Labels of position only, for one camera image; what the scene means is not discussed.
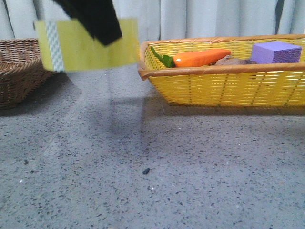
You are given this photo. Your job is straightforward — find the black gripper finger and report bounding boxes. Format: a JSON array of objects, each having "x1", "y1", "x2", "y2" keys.
[{"x1": 55, "y1": 0, "x2": 122, "y2": 46}]

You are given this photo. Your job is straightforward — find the yellow packing tape roll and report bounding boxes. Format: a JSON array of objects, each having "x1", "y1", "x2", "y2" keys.
[{"x1": 34, "y1": 18, "x2": 139, "y2": 72}]

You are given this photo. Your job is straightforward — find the white pleated curtain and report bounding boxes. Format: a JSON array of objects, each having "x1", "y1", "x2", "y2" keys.
[{"x1": 0, "y1": 0, "x2": 305, "y2": 41}]

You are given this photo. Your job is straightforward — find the brown wicker basket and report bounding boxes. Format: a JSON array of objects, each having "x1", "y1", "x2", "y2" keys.
[{"x1": 0, "y1": 38, "x2": 55, "y2": 109}]

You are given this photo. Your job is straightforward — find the orange toy carrot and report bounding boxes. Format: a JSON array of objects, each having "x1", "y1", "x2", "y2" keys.
[{"x1": 150, "y1": 46, "x2": 231, "y2": 68}]

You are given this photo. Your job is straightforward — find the brown lumpy toy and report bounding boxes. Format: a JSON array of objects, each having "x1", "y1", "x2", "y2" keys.
[{"x1": 209, "y1": 55, "x2": 257, "y2": 66}]

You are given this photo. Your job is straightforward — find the purple foam block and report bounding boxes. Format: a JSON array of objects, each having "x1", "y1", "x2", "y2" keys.
[{"x1": 251, "y1": 41, "x2": 302, "y2": 64}]

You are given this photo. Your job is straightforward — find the yellow woven plastic basket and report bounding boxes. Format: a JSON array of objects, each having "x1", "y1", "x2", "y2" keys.
[{"x1": 138, "y1": 34, "x2": 305, "y2": 107}]

